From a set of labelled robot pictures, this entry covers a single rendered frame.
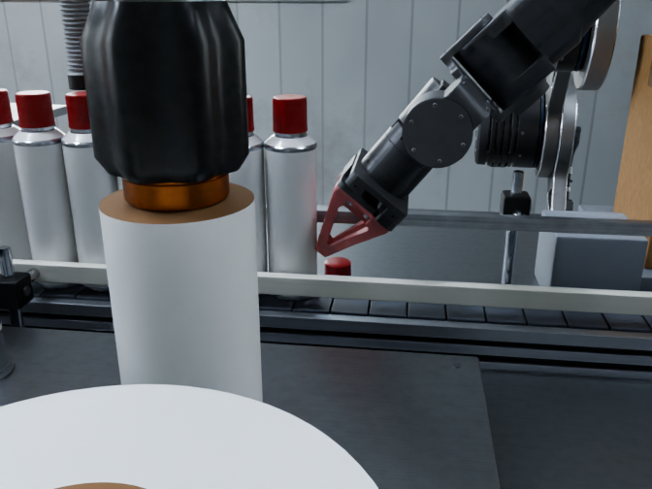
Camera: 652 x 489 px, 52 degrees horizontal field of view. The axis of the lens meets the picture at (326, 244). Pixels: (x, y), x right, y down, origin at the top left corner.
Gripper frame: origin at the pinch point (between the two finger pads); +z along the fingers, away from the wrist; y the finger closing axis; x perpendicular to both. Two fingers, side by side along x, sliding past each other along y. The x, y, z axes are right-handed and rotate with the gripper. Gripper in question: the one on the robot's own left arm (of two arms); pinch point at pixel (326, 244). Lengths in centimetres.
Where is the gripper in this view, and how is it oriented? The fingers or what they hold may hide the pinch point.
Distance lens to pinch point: 68.9
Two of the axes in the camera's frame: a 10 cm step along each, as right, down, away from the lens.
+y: -1.3, 3.6, -9.2
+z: -6.2, 7.0, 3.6
